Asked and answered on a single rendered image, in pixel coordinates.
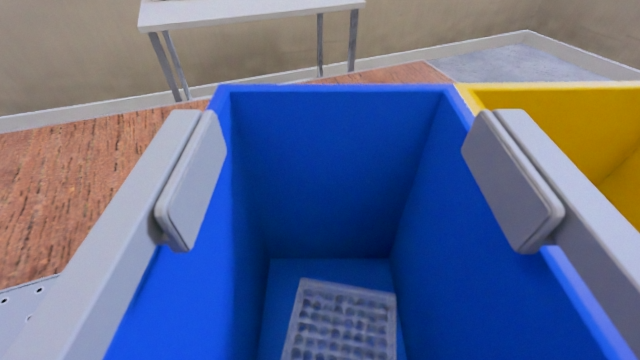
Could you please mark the blue bin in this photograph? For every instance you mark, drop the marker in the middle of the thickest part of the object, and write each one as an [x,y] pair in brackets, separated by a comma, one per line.
[363,186]

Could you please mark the yellow open-top bin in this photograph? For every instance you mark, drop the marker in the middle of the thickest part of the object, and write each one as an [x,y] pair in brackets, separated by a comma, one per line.
[596,126]

